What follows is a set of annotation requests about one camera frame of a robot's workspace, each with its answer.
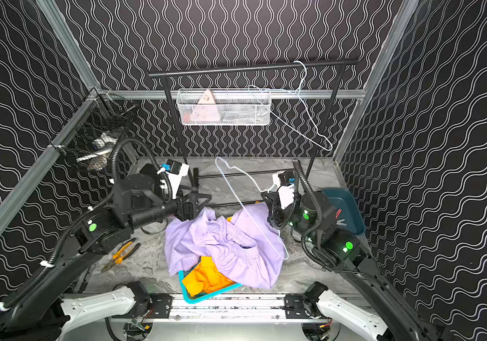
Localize orange shorts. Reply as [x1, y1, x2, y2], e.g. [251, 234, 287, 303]
[182, 256, 235, 298]

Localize pink object in basket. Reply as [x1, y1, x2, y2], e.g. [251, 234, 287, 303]
[190, 90, 221, 124]

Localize black clothes rack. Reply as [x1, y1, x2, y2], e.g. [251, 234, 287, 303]
[147, 58, 359, 210]

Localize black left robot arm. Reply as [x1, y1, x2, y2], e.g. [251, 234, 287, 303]
[0, 138, 212, 340]

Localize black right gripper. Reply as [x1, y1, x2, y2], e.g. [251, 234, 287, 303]
[263, 188, 322, 249]

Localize lilac shorts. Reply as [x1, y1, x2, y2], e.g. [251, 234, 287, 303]
[165, 203, 288, 289]

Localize yellow handled pliers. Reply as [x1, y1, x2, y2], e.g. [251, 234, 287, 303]
[101, 238, 141, 273]

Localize light blue wire hanger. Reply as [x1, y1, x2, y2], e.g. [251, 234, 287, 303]
[262, 60, 334, 151]

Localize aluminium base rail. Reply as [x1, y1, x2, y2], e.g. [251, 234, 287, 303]
[51, 292, 406, 341]

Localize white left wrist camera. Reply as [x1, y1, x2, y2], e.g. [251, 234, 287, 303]
[156, 159, 190, 200]

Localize black wire basket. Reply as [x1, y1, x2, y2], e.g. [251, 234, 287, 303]
[56, 92, 138, 173]

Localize teal plastic basket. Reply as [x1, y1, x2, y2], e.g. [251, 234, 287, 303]
[177, 268, 244, 305]

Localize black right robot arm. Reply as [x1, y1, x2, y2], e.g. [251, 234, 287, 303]
[263, 159, 455, 340]

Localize dark teal plastic bin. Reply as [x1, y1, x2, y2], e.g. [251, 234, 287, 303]
[321, 188, 366, 235]

